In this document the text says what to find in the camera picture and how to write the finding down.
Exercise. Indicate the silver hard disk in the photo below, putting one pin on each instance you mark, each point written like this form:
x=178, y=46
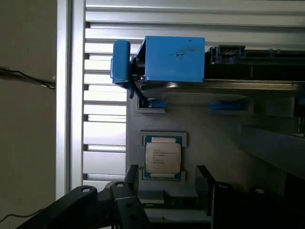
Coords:
x=226, y=87

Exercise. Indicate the small blue clip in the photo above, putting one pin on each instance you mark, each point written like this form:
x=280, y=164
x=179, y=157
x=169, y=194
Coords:
x=157, y=104

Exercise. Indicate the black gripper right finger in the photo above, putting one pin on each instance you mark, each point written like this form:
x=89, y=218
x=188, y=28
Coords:
x=228, y=205

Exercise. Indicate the grey metal base plate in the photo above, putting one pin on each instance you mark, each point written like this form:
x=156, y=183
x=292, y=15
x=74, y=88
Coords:
x=214, y=143

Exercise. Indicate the aluminium frame profile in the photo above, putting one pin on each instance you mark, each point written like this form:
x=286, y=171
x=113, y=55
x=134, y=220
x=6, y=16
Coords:
x=70, y=95

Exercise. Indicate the blue disk caddy box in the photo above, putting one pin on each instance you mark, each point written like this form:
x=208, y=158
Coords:
x=175, y=59

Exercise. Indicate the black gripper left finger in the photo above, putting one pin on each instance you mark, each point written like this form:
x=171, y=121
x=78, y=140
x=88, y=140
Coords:
x=124, y=205

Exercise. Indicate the black graphics card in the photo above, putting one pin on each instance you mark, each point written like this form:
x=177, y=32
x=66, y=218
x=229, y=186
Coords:
x=252, y=62

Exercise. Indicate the RAM stick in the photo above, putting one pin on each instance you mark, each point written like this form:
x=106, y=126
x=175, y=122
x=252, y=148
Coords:
x=166, y=202

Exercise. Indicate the CPU with silver heat spreader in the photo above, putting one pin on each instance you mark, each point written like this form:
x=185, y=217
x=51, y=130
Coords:
x=163, y=157

